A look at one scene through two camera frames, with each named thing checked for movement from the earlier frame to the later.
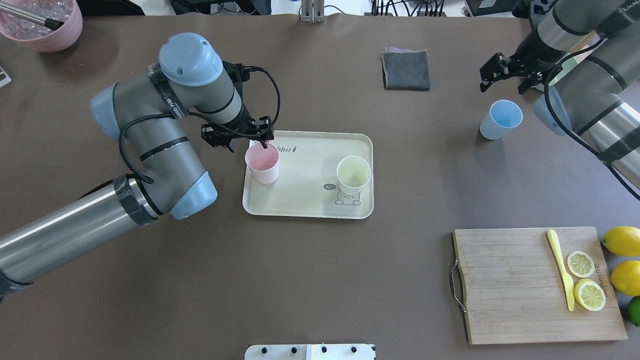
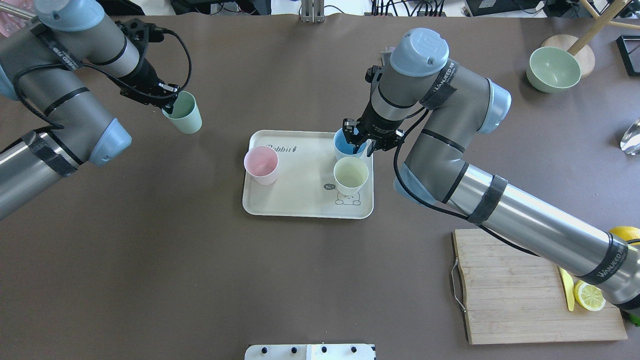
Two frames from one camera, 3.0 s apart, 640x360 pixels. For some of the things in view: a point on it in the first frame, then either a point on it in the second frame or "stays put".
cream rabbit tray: x=307 y=184 stays put
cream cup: x=353 y=172 stays put
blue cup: x=504 y=116 → x=343 y=148
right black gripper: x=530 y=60 → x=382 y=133
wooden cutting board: x=512 y=292 stays put
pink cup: x=263 y=164 stays put
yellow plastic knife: x=557 y=256 stays put
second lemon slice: x=589 y=294 stays put
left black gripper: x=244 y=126 → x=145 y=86
